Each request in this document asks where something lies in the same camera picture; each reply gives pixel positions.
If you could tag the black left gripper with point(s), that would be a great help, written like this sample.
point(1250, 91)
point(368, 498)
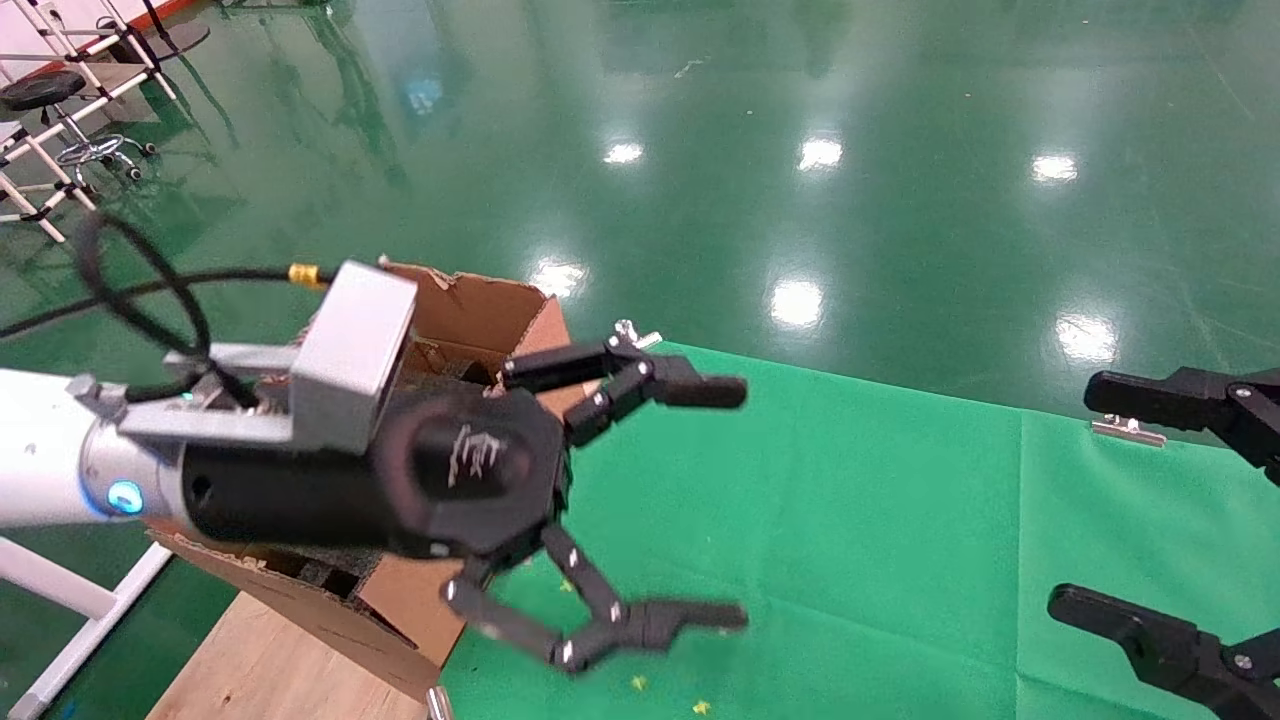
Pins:
point(450, 480)

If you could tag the silver camera mount bracket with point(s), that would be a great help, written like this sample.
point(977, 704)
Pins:
point(230, 425)

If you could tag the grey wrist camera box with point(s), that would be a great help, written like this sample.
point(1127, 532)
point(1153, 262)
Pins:
point(350, 350)

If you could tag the black round stand base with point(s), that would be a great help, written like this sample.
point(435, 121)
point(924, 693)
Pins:
point(178, 38)

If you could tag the large open cardboard carton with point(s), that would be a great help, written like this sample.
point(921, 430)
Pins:
point(480, 310)

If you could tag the white pipe rack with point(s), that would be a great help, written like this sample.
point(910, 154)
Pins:
point(60, 40)

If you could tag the white pipe stand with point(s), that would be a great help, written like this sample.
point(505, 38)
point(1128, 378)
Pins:
point(60, 588)

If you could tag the green table cloth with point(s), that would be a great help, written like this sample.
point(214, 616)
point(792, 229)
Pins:
point(900, 550)

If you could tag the black foam insert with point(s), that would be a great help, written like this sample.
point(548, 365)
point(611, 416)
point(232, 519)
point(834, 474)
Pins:
point(330, 578)

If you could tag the black swivel stool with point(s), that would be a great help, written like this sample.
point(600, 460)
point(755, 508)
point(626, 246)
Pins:
point(40, 90)

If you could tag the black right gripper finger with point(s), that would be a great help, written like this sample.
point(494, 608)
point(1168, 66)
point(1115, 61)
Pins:
point(1170, 650)
point(1180, 395)

